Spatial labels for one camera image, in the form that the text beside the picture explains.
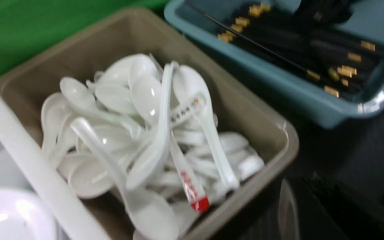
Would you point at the pile of white soup spoons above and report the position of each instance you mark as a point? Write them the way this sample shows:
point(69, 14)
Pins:
point(113, 134)

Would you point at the large white plastic tub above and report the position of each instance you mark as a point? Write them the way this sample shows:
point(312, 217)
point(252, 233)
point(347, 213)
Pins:
point(77, 222)

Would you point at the blue plastic chopstick bin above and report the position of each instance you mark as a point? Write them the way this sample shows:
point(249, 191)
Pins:
point(269, 80)

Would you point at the taupe plastic spoon bin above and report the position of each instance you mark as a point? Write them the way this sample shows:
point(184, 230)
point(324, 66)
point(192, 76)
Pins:
point(139, 30)

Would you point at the white spoon with black lettering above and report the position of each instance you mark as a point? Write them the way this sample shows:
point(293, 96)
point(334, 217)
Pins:
point(186, 83)

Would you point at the black plastic serving tray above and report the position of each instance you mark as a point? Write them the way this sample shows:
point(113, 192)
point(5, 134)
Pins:
point(334, 189)

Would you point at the white spoon with red tip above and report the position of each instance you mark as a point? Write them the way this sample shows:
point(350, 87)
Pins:
point(194, 190)

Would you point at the bundle of black chopsticks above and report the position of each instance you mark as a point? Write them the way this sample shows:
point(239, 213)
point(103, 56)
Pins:
point(305, 42)

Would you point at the green cloth backdrop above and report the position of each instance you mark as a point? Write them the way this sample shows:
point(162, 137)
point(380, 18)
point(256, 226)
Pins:
point(28, 27)

